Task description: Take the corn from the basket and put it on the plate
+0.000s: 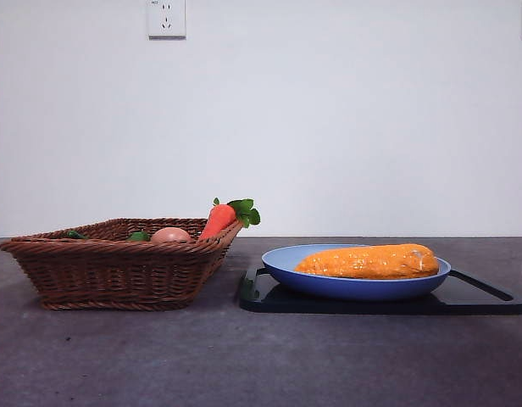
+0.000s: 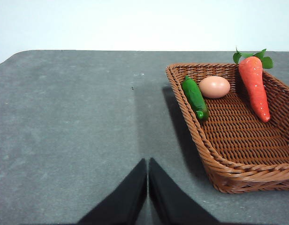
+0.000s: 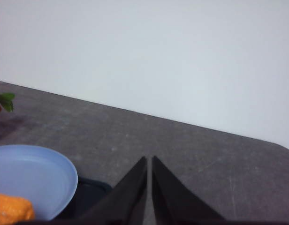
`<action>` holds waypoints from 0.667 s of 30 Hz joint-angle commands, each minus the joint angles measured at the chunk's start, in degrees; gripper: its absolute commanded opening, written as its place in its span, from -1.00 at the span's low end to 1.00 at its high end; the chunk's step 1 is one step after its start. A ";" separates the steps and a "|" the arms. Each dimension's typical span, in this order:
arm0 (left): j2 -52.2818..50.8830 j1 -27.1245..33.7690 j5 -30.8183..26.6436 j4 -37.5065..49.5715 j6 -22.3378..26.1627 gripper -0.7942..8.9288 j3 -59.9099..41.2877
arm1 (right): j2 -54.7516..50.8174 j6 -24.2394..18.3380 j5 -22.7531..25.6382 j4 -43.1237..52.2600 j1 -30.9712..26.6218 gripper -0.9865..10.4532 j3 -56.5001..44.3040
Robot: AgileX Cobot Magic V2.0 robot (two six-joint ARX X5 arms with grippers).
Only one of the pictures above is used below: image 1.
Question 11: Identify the yellow-orange corn cob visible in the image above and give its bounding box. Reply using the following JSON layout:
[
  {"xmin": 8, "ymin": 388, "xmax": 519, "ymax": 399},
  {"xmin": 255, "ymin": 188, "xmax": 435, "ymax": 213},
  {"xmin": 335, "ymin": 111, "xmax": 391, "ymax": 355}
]
[{"xmin": 293, "ymin": 243, "xmax": 441, "ymax": 282}]

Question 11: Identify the blue round plate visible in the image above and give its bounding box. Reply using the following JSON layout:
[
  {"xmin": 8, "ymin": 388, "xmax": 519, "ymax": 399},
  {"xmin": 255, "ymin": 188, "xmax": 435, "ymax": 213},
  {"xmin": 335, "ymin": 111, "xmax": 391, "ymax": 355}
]
[{"xmin": 261, "ymin": 243, "xmax": 453, "ymax": 303}]

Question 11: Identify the brown wicker basket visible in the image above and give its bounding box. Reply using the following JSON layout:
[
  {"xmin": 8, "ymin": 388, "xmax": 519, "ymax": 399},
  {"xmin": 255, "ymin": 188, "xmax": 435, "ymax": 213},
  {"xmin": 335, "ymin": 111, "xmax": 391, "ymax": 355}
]
[{"xmin": 0, "ymin": 218, "xmax": 245, "ymax": 312}]

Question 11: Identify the orange carrot with green leaves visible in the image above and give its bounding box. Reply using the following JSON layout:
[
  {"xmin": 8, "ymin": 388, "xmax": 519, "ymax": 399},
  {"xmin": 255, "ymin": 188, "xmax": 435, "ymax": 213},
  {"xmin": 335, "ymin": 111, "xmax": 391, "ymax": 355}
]
[{"xmin": 199, "ymin": 198, "xmax": 262, "ymax": 241}]

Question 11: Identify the brown egg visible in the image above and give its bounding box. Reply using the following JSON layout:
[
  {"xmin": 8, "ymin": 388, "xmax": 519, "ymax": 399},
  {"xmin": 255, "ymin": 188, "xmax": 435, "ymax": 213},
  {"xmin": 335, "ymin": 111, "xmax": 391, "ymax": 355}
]
[{"xmin": 149, "ymin": 227, "xmax": 193, "ymax": 244}]

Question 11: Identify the black rectangular tray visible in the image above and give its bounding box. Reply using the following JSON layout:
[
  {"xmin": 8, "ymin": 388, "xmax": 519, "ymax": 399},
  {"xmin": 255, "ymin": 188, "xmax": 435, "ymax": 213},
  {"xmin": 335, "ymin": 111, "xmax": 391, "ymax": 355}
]
[{"xmin": 238, "ymin": 265, "xmax": 522, "ymax": 316}]

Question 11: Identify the white wall socket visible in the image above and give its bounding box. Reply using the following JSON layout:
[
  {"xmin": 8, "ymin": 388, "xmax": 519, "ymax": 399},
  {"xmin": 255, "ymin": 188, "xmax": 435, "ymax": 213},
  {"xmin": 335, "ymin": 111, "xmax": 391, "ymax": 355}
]
[{"xmin": 148, "ymin": 0, "xmax": 187, "ymax": 42}]

